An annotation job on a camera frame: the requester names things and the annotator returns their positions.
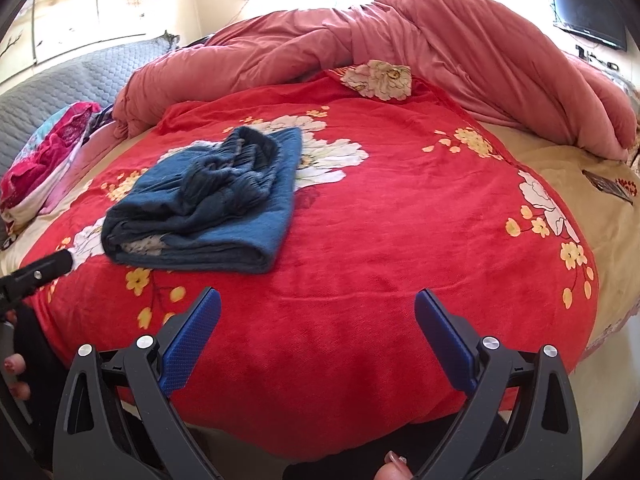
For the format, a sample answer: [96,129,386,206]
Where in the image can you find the blue denim pants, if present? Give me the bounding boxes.
[101,127,303,274]

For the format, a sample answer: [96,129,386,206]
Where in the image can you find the left hand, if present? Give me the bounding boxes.
[3,310,32,401]

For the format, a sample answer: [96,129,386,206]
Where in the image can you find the right hand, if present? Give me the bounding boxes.
[374,451,413,480]

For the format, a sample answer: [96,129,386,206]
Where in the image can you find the pink floral pillow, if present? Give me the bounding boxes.
[1,101,101,236]

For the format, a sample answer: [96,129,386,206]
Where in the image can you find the light pink pillow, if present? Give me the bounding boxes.
[40,122,122,214]

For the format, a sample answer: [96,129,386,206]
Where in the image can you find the grey quilted headboard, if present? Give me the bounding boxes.
[1,32,179,171]

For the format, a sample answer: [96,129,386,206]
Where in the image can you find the red floral blanket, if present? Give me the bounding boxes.
[28,74,599,460]

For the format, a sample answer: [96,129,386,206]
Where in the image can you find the beige bed sheet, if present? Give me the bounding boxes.
[486,125,639,356]

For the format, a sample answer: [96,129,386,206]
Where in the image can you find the terracotta pink quilt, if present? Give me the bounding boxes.
[113,0,637,160]

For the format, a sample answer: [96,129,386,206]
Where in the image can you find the black flat television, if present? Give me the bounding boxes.
[551,0,627,51]

